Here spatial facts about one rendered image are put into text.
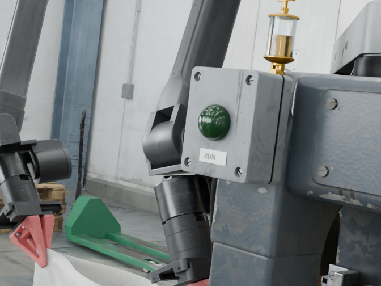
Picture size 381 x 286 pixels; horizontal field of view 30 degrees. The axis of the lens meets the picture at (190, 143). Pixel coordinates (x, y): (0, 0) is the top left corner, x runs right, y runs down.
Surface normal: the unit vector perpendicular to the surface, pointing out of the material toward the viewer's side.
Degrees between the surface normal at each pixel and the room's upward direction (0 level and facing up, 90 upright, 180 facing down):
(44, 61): 90
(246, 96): 90
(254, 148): 90
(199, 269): 60
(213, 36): 74
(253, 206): 90
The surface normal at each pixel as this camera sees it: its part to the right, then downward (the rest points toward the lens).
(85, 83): 0.69, 0.12
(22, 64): 0.48, -0.39
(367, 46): -0.94, -0.10
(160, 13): -0.71, -0.04
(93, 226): 0.70, -0.14
